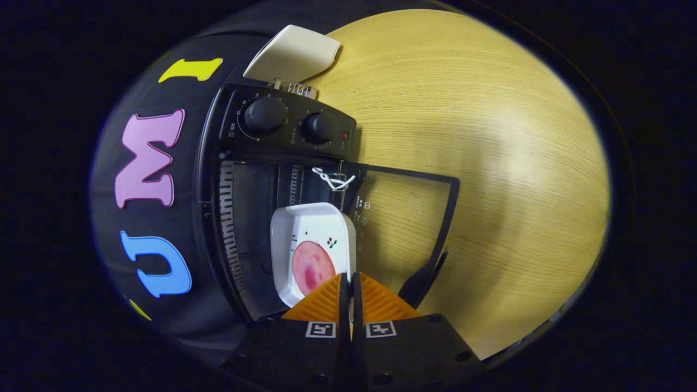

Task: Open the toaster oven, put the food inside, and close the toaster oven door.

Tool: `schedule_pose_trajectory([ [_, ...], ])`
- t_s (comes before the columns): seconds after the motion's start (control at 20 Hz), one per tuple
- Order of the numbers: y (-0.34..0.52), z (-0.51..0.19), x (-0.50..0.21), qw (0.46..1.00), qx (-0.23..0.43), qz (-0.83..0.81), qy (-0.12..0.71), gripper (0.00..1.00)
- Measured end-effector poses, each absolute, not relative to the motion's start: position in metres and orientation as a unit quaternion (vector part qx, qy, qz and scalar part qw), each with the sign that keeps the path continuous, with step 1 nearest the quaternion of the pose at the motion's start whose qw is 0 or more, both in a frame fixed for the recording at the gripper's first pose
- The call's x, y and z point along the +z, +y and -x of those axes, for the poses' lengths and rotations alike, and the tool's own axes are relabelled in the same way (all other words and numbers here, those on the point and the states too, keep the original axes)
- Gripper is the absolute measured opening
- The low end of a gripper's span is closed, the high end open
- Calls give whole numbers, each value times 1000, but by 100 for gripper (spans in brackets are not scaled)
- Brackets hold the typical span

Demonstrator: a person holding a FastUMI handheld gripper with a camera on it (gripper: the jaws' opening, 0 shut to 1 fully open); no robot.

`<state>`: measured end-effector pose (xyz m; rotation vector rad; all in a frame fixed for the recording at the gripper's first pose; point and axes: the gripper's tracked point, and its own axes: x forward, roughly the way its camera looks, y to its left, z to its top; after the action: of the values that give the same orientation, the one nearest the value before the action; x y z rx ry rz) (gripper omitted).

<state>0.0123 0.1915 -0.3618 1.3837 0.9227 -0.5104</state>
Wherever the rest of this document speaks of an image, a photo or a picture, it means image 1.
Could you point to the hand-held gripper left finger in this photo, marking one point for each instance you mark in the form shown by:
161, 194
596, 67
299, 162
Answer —
305, 359

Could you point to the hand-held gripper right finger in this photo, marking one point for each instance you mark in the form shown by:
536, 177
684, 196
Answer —
397, 359

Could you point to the pink ham slice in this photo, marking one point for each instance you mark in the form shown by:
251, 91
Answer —
313, 264

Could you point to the white square food dish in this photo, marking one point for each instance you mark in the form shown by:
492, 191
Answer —
316, 223

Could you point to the black toaster oven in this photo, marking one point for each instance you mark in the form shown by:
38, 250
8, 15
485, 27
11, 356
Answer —
294, 114

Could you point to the white toaster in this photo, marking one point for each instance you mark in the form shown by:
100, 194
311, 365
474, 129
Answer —
294, 54

